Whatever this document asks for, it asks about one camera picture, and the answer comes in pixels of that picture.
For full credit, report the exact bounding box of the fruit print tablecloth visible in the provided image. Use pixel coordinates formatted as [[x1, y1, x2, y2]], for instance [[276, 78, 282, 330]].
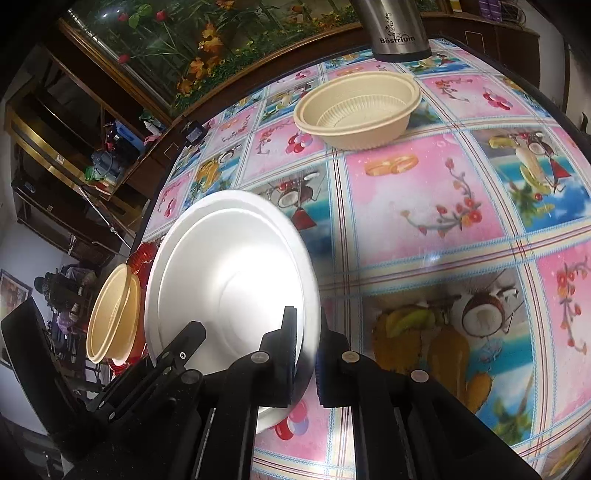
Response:
[[139, 39, 591, 480]]

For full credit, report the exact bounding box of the red plastic dish rack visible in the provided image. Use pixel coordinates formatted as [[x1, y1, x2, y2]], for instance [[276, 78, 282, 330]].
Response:
[[107, 240, 160, 377]]

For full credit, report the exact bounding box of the brown wooden cabinet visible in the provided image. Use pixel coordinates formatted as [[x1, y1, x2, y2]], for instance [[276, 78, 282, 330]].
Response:
[[422, 11, 541, 88]]

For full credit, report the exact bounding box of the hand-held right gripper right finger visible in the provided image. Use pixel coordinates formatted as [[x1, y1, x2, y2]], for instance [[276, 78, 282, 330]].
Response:
[[315, 318, 541, 480]]

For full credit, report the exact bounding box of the blue plastic container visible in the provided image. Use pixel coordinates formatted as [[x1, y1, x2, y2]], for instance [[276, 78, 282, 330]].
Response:
[[113, 121, 144, 151]]

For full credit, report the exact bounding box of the framed wall picture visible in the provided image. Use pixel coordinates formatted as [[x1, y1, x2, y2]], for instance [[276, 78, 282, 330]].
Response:
[[0, 270, 33, 319]]

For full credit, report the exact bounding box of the dark wooden shelf unit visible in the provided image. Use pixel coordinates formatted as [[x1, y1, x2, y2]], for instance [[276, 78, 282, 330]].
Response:
[[4, 23, 185, 259]]

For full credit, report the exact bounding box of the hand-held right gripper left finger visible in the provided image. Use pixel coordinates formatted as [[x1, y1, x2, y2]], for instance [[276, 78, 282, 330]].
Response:
[[65, 305, 298, 480]]

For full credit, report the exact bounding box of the white round plate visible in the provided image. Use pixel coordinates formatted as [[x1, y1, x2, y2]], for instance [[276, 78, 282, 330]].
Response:
[[144, 189, 321, 435]]

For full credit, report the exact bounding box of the floral framed picture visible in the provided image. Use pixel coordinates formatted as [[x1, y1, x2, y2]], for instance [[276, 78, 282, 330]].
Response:
[[60, 0, 444, 116]]

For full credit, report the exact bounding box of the stainless steel thermos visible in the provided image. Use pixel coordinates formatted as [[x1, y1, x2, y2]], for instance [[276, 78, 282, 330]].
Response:
[[351, 0, 430, 63]]

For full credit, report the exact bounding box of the grey-blue jug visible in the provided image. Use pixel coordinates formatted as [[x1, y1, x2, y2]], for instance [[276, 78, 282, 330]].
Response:
[[91, 150, 122, 178]]

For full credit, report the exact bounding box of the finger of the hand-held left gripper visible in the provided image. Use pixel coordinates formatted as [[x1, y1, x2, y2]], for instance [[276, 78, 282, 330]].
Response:
[[87, 322, 206, 422]]

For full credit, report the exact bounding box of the ribbed beige bowl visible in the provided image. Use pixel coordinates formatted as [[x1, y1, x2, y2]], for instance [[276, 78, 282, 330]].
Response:
[[294, 71, 421, 151]]

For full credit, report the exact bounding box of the smooth beige bowl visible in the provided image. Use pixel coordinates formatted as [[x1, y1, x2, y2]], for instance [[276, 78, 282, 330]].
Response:
[[86, 263, 141, 363]]

